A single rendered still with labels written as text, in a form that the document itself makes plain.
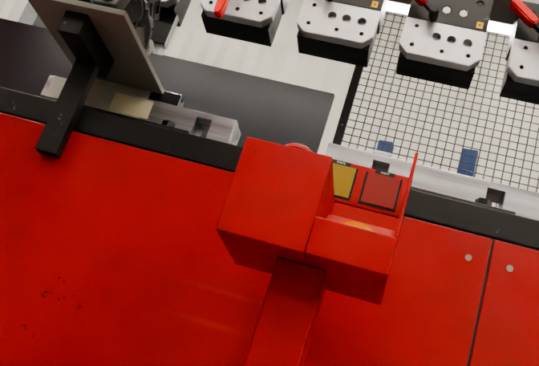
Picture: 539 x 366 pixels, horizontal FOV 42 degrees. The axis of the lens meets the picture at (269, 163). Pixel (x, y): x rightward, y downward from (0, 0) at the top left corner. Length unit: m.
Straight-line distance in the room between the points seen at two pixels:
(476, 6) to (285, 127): 0.67
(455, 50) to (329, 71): 5.04
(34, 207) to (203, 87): 0.87
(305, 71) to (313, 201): 5.63
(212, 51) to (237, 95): 4.91
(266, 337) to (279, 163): 0.20
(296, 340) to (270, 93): 1.19
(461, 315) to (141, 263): 0.48
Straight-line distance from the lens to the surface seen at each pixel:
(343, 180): 0.97
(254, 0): 1.42
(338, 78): 6.33
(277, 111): 1.90
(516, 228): 1.12
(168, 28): 1.46
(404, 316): 1.06
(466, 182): 1.26
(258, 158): 0.83
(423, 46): 1.35
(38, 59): 2.16
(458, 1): 1.42
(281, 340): 0.82
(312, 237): 0.79
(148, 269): 1.11
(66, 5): 1.21
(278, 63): 6.55
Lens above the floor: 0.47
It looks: 20 degrees up
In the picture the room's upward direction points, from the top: 18 degrees clockwise
